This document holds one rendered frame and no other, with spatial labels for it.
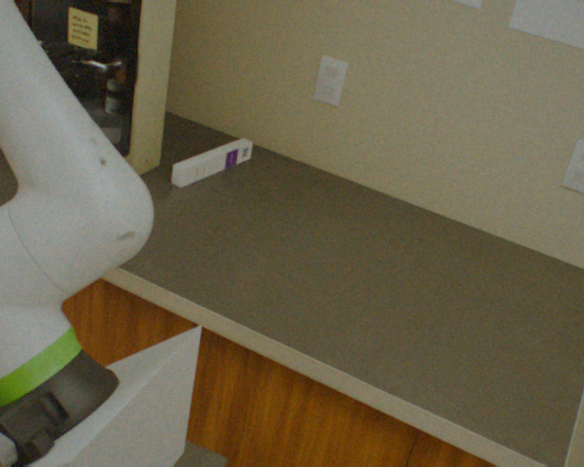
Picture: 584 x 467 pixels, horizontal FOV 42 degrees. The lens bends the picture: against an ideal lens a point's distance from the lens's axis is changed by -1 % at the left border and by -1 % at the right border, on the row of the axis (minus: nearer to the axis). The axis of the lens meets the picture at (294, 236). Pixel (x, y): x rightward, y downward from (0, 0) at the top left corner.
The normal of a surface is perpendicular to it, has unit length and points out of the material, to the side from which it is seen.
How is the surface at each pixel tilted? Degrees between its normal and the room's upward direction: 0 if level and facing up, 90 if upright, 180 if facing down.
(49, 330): 45
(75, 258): 86
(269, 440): 90
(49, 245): 69
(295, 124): 90
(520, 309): 0
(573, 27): 90
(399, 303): 0
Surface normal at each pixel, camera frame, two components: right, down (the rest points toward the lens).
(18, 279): 0.25, 0.34
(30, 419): 0.69, -0.51
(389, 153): -0.44, 0.38
